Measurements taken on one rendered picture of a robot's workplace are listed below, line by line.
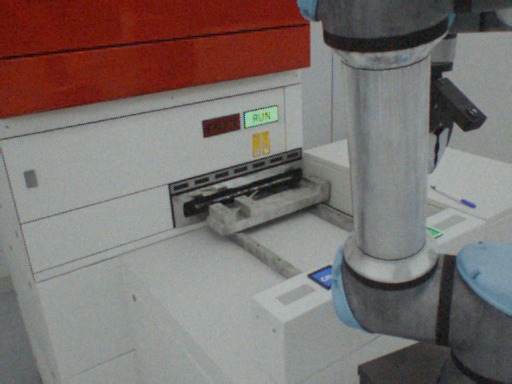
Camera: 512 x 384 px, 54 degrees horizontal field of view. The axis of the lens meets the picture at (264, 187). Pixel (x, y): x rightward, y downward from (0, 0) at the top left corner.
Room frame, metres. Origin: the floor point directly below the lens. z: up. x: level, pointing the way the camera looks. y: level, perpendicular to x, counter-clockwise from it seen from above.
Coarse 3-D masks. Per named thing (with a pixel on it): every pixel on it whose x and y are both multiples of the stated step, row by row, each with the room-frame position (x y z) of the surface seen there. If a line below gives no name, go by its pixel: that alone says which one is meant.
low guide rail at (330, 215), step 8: (304, 208) 1.36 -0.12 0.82; (312, 208) 1.33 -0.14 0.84; (320, 208) 1.30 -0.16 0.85; (328, 208) 1.29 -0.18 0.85; (320, 216) 1.30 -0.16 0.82; (328, 216) 1.27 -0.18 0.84; (336, 216) 1.24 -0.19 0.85; (344, 216) 1.24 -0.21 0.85; (336, 224) 1.24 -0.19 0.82; (344, 224) 1.22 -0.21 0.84; (352, 224) 1.19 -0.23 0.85
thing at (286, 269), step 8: (240, 232) 1.17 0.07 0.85; (232, 240) 1.18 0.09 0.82; (240, 240) 1.15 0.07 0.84; (248, 240) 1.13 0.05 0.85; (248, 248) 1.12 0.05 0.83; (256, 248) 1.09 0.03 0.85; (264, 248) 1.08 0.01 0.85; (256, 256) 1.09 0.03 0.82; (264, 256) 1.06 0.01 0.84; (272, 256) 1.04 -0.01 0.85; (272, 264) 1.03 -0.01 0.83; (280, 264) 1.01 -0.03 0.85; (288, 264) 1.00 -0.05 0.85; (280, 272) 1.01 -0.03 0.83; (288, 272) 0.98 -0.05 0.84; (296, 272) 0.97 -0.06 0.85
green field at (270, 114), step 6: (270, 108) 1.41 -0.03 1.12; (276, 108) 1.42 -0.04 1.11; (246, 114) 1.36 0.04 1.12; (252, 114) 1.37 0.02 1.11; (258, 114) 1.38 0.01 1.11; (264, 114) 1.40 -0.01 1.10; (270, 114) 1.41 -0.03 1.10; (276, 114) 1.42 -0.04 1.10; (246, 120) 1.36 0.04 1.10; (252, 120) 1.37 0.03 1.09; (258, 120) 1.38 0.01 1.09; (264, 120) 1.39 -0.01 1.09; (270, 120) 1.41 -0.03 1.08; (276, 120) 1.42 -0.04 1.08; (246, 126) 1.36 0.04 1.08
